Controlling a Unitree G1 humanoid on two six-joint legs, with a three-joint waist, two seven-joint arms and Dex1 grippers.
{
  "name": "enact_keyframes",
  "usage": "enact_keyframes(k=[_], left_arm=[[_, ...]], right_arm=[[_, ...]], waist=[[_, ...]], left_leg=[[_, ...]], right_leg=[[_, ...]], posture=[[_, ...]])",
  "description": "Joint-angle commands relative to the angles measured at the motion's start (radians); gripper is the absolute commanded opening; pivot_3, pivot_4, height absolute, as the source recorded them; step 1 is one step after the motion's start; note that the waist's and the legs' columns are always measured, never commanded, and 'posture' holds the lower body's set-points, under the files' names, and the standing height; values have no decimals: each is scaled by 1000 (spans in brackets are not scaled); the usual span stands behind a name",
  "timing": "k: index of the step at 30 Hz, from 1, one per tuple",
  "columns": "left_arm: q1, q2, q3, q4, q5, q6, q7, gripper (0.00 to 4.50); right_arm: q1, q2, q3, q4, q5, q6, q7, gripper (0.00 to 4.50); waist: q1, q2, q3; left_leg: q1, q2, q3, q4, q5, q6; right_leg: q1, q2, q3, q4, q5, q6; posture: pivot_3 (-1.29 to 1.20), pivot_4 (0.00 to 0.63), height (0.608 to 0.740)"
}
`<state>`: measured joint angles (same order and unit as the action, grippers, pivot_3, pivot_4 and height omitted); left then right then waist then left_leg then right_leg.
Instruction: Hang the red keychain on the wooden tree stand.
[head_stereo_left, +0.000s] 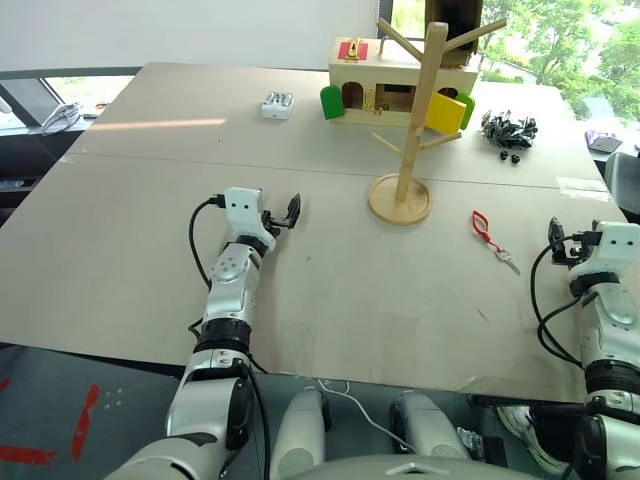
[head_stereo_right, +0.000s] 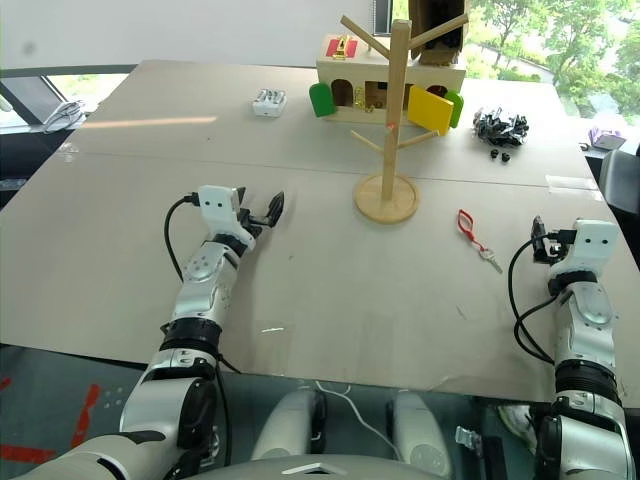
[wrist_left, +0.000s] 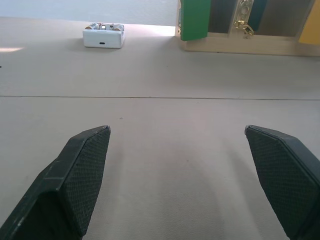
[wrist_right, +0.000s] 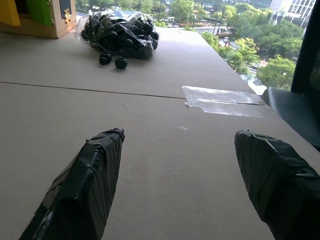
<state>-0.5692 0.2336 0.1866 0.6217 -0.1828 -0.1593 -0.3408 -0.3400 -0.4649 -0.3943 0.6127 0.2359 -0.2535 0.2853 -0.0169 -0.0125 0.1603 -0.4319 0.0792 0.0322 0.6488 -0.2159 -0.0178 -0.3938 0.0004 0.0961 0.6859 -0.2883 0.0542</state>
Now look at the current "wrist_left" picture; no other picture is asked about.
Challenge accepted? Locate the green panel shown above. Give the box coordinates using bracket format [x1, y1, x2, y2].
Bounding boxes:
[180, 0, 211, 42]

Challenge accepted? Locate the white battery charger box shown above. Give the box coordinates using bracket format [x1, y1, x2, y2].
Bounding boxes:
[82, 22, 126, 49]

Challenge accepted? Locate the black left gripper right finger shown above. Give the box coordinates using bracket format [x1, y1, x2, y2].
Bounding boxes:
[244, 124, 320, 240]

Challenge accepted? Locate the gold chain latch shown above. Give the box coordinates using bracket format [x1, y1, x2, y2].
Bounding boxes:
[233, 0, 255, 39]

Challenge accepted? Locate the yellow panel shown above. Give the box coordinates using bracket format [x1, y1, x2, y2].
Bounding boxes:
[298, 0, 320, 46]

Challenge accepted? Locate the wooden board with latches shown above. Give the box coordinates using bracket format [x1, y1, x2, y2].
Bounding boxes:
[175, 0, 320, 57]

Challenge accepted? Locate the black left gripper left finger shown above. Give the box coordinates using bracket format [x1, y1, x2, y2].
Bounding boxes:
[0, 125, 112, 240]

